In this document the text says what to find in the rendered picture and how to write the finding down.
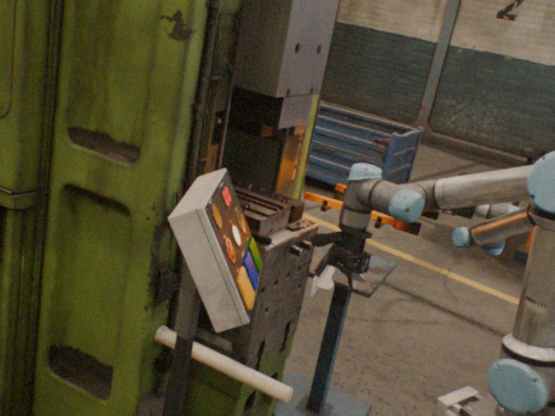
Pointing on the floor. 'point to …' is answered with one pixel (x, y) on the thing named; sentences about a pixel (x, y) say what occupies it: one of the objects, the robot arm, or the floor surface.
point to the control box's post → (182, 352)
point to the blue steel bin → (361, 146)
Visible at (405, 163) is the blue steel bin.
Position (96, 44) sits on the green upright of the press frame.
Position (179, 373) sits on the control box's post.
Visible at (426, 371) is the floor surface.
